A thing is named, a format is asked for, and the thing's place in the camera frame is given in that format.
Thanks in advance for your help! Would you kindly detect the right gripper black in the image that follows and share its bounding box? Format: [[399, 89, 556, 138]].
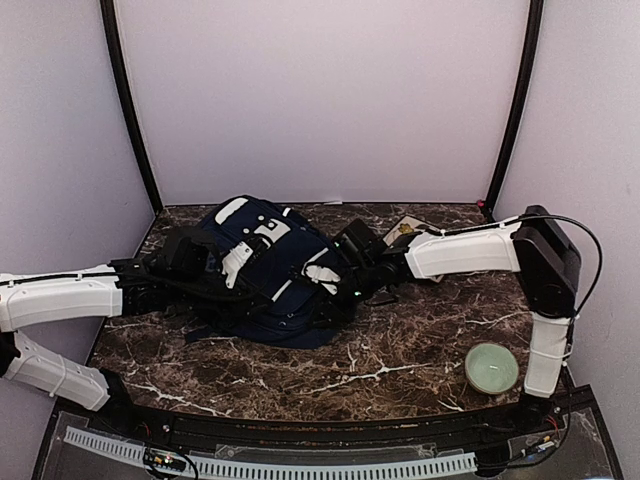
[[307, 260, 381, 327]]

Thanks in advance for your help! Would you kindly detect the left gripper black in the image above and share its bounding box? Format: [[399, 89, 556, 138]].
[[170, 274, 274, 326]]

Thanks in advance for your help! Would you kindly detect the white slotted cable duct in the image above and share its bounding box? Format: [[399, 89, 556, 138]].
[[63, 427, 478, 480]]

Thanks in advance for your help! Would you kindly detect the square floral ceramic plate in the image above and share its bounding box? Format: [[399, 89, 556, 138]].
[[383, 215, 441, 285]]

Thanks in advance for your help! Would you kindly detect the black frame post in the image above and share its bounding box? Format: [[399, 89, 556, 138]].
[[477, 0, 545, 220], [99, 0, 164, 215]]

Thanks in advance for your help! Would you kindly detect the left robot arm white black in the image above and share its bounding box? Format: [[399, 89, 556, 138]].
[[1, 228, 272, 436]]

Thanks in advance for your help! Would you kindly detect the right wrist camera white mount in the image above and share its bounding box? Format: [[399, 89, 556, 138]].
[[302, 263, 341, 296]]

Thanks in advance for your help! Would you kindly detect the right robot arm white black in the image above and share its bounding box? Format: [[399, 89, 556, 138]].
[[302, 205, 591, 434]]

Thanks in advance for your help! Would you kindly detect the small green circuit board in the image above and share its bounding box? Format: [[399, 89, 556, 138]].
[[143, 448, 188, 472]]

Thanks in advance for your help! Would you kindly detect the right black frame post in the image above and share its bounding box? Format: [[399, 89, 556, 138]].
[[477, 0, 545, 220]]

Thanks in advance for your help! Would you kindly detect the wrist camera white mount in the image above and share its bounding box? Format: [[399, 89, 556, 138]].
[[302, 263, 341, 296], [222, 241, 257, 290]]

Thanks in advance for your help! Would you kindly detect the black curved front rail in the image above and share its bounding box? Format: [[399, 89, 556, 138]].
[[90, 396, 571, 450]]

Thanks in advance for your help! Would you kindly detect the left black frame post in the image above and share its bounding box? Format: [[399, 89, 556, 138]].
[[99, 0, 164, 215]]

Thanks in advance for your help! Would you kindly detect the navy blue student backpack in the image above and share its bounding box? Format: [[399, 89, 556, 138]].
[[185, 195, 357, 349]]

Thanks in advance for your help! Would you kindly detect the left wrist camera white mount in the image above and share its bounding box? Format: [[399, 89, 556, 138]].
[[222, 241, 257, 290]]

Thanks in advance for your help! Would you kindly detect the pale green ceramic bowl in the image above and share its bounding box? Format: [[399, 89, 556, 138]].
[[464, 343, 519, 395]]

